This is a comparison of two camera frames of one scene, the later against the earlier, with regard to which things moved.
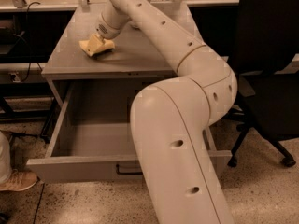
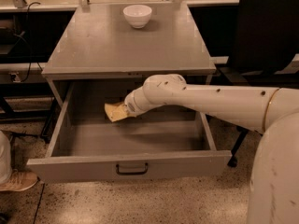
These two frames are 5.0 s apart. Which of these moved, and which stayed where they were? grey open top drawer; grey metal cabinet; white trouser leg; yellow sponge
Moved: yellow sponge
Stayed: grey open top drawer; grey metal cabinet; white trouser leg
